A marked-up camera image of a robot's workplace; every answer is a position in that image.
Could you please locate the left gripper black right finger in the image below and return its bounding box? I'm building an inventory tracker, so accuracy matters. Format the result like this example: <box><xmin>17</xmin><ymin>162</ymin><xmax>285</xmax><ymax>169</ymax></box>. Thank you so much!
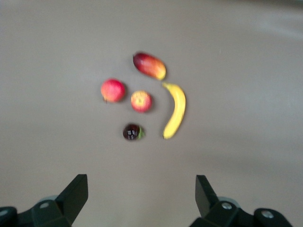
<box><xmin>189</xmin><ymin>175</ymin><xmax>294</xmax><ymax>227</ymax></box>

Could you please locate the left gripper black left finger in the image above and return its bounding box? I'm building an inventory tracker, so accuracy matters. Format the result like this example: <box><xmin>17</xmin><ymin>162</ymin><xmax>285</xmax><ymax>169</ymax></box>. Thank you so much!
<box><xmin>0</xmin><ymin>174</ymin><xmax>89</xmax><ymax>227</ymax></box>

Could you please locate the yellow banana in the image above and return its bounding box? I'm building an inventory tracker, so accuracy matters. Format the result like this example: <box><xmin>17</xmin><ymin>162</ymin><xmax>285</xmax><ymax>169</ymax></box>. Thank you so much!
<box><xmin>161</xmin><ymin>81</ymin><xmax>187</xmax><ymax>140</ymax></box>

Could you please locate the red yellow apple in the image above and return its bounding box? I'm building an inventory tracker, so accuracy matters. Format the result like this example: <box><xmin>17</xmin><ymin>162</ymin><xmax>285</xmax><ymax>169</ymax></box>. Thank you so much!
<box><xmin>130</xmin><ymin>90</ymin><xmax>153</xmax><ymax>114</ymax></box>

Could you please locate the dark purple mangosteen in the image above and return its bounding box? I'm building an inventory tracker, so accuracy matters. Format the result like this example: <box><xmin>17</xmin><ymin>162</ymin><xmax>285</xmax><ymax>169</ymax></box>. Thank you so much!
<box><xmin>122</xmin><ymin>122</ymin><xmax>146</xmax><ymax>141</ymax></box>

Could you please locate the red round apple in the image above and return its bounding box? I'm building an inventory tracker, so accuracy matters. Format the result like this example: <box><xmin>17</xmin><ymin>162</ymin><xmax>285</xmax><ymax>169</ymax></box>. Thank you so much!
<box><xmin>100</xmin><ymin>78</ymin><xmax>126</xmax><ymax>104</ymax></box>

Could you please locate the red yellow mango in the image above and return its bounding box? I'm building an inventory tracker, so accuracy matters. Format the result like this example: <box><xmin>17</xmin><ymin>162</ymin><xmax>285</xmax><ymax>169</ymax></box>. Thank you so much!
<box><xmin>132</xmin><ymin>52</ymin><xmax>167</xmax><ymax>80</ymax></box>

